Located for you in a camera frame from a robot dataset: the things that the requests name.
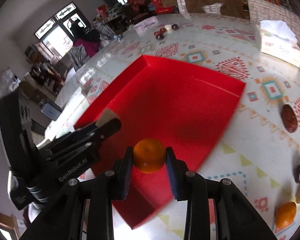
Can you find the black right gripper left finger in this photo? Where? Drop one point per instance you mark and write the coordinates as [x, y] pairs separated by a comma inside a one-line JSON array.
[[63, 217]]

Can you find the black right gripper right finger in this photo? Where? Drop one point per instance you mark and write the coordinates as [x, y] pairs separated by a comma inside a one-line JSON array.
[[235, 217]]

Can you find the orange mandarin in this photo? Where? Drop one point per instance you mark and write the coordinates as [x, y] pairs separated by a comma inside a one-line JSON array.
[[149, 155], [285, 215]]

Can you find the large dark red date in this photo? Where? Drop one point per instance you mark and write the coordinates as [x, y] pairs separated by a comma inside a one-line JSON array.
[[289, 118]]

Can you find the red shallow box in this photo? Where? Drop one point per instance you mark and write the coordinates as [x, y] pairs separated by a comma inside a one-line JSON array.
[[183, 105]]

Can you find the white tissue pack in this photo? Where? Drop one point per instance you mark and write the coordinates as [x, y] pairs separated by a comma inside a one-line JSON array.
[[275, 38]]

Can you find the white patterned chair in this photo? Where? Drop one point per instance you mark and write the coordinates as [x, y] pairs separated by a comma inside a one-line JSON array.
[[260, 10]]

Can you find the brown chair with cloth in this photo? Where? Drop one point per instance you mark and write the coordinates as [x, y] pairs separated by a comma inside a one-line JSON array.
[[232, 8]]

